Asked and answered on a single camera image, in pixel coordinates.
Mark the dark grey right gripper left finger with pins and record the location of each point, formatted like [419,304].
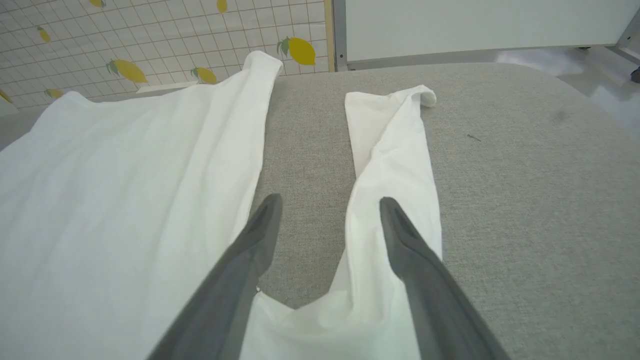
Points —
[220,300]

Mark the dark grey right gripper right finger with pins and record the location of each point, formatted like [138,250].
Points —
[435,300]

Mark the white garment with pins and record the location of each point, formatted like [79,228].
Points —
[125,200]

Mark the lemon print tile panel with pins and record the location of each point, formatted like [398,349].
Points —
[175,30]

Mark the white board panel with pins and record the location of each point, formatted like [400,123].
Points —
[339,35]

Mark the dark caster wheel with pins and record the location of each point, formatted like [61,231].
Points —
[636,75]

